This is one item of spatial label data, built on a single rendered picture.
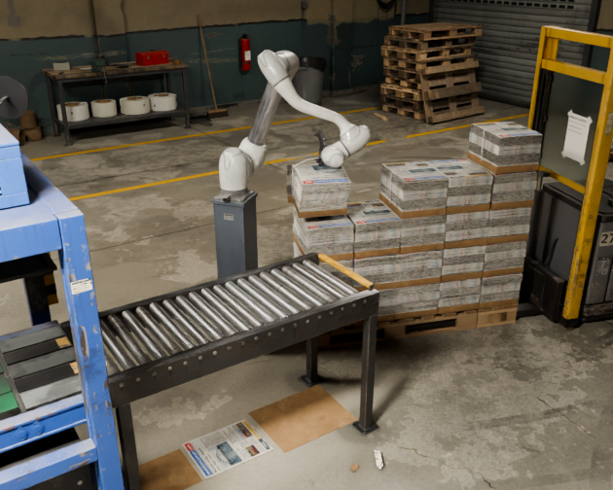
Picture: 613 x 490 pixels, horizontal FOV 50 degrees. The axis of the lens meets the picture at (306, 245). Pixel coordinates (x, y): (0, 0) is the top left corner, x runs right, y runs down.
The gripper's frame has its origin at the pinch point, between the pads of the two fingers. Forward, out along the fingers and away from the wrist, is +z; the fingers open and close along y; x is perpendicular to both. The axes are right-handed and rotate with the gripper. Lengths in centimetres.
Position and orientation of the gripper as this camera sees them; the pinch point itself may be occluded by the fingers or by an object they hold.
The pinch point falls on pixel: (316, 146)
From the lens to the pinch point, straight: 379.2
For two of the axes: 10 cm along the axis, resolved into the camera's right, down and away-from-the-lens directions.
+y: 0.0, 9.5, 3.2
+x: 9.7, -0.8, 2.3
